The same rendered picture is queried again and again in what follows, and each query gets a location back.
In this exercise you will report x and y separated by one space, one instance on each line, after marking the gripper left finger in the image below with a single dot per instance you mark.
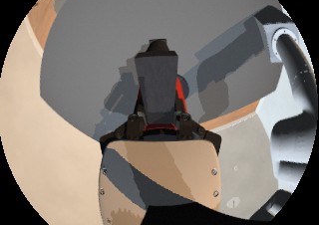
131 129

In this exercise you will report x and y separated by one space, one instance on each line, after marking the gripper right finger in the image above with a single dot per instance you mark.
188 128

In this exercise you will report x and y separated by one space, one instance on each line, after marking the red kettle with black lid and handle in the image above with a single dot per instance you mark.
157 74

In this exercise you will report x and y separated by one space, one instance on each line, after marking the black round disk with center stud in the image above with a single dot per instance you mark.
184 86

